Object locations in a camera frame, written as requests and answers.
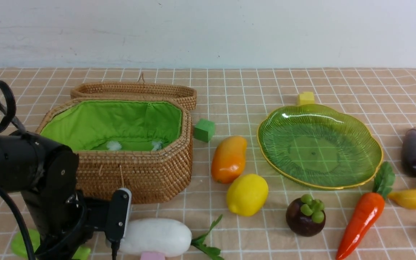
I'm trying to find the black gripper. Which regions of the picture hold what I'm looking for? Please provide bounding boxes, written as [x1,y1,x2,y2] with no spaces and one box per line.
[20,189,120,260]

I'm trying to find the orange yellow mango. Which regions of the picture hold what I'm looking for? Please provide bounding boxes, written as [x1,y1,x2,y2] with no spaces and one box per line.
[211,135,247,184]

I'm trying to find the green foam cube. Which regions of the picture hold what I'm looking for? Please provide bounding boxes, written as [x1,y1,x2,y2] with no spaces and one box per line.
[193,118,215,143]

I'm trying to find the black camera cable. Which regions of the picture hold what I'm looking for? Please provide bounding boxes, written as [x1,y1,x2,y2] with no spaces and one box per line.
[0,80,120,260]

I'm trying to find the woven rattan basket lid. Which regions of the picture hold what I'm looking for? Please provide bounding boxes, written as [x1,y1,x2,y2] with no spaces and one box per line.
[70,73,198,111]

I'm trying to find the orange carrot green leaves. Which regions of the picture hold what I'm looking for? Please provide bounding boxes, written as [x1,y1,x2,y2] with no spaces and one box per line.
[335,161,395,260]

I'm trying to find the dark purple eggplant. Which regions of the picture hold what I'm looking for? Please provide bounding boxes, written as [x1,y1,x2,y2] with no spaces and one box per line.
[401,128,416,178]

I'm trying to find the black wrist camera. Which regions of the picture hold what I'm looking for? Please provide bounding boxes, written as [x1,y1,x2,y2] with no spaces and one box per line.
[105,187,132,244]

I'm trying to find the green bitter gourd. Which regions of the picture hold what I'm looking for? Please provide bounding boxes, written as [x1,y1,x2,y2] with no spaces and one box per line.
[10,229,91,260]

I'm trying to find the woven rattan basket green lining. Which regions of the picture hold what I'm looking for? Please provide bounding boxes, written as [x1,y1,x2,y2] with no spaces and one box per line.
[35,97,193,205]

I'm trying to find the yellow lemon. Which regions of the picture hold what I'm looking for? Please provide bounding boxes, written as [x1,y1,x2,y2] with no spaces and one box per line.
[226,173,269,217]

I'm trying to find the yellow foam cube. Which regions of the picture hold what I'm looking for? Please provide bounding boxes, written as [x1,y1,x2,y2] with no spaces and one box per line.
[297,92,315,106]

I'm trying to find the white radish green leaves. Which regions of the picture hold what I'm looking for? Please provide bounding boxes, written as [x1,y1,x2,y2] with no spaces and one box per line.
[119,215,223,260]

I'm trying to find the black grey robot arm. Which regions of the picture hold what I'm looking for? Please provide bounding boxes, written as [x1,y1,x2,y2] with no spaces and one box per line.
[0,130,130,260]

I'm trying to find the green glass leaf plate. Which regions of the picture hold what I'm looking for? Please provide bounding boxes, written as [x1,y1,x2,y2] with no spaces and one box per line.
[256,104,384,190]

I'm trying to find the dark purple mangosteen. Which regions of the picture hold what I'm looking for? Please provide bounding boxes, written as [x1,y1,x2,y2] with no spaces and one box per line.
[286,194,326,237]

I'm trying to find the pink foam block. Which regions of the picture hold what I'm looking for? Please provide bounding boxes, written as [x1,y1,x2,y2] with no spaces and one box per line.
[140,252,166,260]

